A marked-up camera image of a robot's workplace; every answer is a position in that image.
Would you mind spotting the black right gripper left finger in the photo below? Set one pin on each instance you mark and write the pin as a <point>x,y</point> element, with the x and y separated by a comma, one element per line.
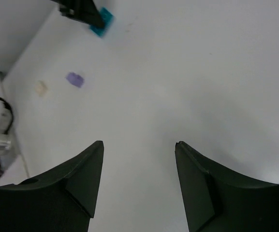
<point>62,199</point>

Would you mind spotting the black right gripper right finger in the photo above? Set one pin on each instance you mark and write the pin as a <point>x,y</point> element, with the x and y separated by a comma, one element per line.
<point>218,199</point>

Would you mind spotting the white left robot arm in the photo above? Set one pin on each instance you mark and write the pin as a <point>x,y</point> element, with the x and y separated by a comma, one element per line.
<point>9,113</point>

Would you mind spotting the purple lego brick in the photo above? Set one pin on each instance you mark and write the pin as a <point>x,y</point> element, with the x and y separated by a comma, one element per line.
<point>75,79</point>

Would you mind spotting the teal lego brick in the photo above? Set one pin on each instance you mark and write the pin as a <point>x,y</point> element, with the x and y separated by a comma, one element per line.
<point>107,19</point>

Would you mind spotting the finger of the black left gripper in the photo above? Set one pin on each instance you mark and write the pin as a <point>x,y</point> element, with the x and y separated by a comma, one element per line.
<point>83,11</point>

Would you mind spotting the white lego brick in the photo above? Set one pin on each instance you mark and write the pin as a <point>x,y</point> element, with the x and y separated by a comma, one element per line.
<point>41,88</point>

